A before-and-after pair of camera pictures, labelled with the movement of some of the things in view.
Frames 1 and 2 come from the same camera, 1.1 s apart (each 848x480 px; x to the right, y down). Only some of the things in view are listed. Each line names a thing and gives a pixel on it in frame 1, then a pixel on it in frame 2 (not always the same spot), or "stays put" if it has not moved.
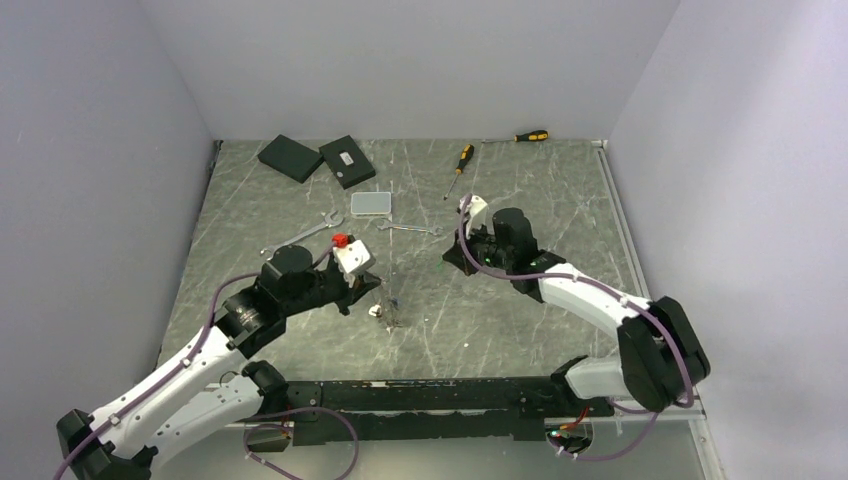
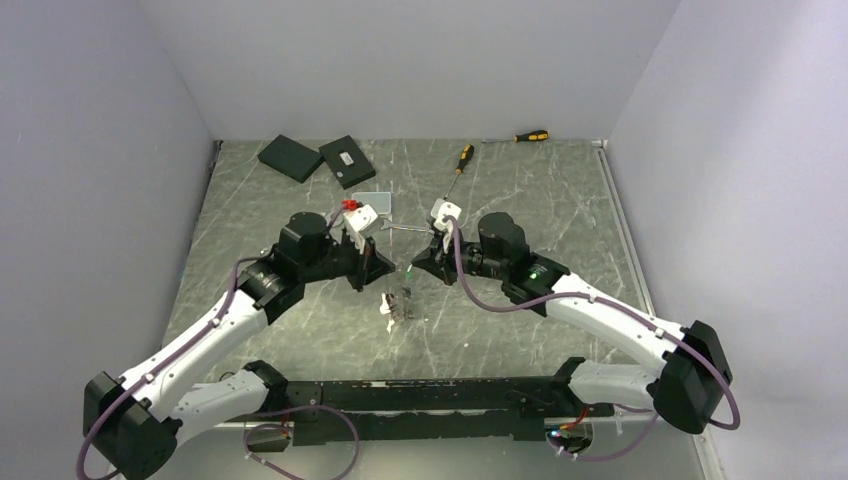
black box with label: x=347 y=162 stays put
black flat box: x=291 y=157 stays put
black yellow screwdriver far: x=534 y=135 stays put
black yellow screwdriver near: x=465 y=155 stays put
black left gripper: x=362 y=284 -> x=369 y=266
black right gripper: x=458 y=257 -> x=438 y=261
